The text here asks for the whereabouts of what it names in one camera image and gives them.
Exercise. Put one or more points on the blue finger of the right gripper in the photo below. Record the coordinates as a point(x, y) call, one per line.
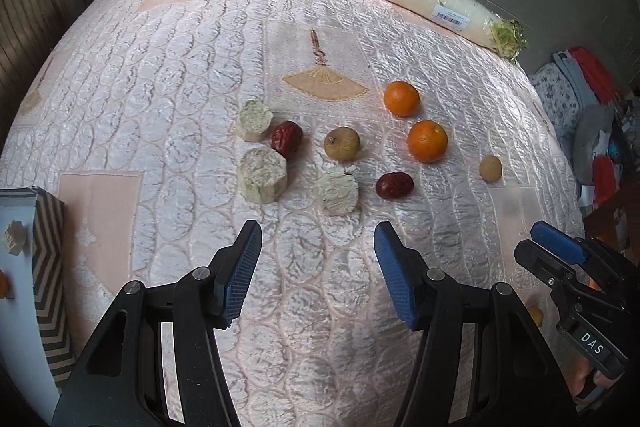
point(558, 243)
point(554, 272)

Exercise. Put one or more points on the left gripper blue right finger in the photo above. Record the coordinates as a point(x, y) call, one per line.
point(403, 269)

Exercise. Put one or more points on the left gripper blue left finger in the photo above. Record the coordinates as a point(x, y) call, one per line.
point(233, 268)

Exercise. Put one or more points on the red jujube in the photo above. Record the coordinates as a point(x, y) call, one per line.
point(394, 185)
point(286, 138)

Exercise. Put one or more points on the beige cake piece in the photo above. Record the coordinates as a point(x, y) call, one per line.
point(254, 121)
point(337, 191)
point(262, 175)

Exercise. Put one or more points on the brown longan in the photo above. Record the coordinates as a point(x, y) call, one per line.
point(342, 144)
point(490, 169)

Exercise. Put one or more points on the orange mandarin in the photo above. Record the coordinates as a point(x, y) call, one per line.
point(427, 141)
point(401, 98)
point(5, 287)

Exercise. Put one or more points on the beige cake piece top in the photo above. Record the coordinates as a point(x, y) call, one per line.
point(254, 121)

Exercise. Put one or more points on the striped white tray box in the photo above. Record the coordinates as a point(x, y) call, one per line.
point(36, 350)

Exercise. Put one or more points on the small beige cake cube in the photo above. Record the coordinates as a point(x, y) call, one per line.
point(14, 237)

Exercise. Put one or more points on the person's right hand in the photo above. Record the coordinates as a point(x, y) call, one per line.
point(583, 379)

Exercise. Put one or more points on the yellow fruit at bottom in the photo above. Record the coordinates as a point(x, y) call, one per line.
point(536, 314)

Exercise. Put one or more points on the floral fabric pile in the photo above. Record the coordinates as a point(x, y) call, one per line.
point(595, 124)

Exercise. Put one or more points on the pink quilted bed cover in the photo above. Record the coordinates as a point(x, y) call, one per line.
point(130, 123)

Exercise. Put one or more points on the wrapped white daikon radish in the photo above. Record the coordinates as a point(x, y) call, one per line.
point(474, 22)

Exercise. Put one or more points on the dark wooden slatted panel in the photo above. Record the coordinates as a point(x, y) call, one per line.
point(30, 30)

